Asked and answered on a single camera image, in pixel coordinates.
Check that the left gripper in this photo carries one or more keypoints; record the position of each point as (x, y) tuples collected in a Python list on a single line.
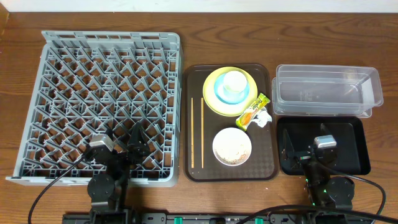
[(123, 153)]

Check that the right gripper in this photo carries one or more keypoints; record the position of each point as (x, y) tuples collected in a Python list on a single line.
[(304, 157)]

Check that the white tissue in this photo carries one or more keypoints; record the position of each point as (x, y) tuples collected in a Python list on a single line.
[(262, 118)]

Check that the green yellow snack wrapper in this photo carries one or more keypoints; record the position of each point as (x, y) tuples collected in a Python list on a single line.
[(249, 113)]

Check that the wooden chopstick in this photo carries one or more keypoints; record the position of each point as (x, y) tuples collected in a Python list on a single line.
[(202, 132), (192, 134)]

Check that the white bowl with food residue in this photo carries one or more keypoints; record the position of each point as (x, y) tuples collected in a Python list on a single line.
[(232, 146)]

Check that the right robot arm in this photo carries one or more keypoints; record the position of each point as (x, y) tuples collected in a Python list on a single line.
[(323, 189)]

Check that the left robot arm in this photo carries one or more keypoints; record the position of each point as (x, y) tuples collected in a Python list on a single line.
[(108, 191)]

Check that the black tray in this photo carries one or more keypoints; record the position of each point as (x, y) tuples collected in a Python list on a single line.
[(352, 155)]

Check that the clear plastic bin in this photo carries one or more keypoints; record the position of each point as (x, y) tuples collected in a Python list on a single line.
[(326, 90)]

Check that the grey plastic dish rack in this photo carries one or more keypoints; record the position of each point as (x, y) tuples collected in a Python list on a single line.
[(89, 82)]

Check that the brown serving tray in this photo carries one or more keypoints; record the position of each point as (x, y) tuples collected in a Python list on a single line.
[(262, 163)]

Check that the light blue bowl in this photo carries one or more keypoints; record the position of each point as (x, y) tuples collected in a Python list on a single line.
[(227, 96)]

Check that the yellow plate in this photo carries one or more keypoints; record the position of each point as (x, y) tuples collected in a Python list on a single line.
[(222, 108)]

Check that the cream white cup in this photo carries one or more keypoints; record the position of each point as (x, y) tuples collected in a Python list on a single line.
[(235, 81)]

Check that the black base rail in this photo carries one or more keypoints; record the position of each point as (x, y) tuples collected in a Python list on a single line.
[(162, 218)]

